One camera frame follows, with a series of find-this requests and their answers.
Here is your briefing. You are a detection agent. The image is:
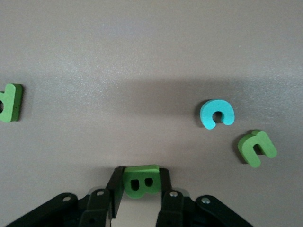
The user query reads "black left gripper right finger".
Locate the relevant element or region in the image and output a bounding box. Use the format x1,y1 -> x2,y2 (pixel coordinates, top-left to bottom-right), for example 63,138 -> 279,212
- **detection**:
156,168 -> 194,227

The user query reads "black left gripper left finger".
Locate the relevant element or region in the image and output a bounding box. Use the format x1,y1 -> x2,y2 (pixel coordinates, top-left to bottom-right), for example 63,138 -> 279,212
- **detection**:
79,166 -> 125,227

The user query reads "green foam letter B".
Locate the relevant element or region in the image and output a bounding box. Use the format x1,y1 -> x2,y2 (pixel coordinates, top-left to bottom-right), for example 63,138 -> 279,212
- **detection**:
123,164 -> 162,199

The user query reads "green foam letter U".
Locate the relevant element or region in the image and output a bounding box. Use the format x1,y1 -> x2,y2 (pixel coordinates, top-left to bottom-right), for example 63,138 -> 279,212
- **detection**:
237,129 -> 278,169

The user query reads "green foam letter P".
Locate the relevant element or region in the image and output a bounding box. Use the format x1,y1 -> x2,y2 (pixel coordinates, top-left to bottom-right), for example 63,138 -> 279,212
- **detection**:
0,83 -> 24,123

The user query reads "teal foam letter C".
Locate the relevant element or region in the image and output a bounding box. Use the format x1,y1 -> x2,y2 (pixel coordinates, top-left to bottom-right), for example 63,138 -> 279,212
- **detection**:
199,98 -> 236,130

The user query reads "brown table cover sheet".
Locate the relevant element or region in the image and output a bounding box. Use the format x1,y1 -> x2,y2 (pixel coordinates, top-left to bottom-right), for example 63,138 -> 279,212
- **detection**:
0,0 -> 303,227

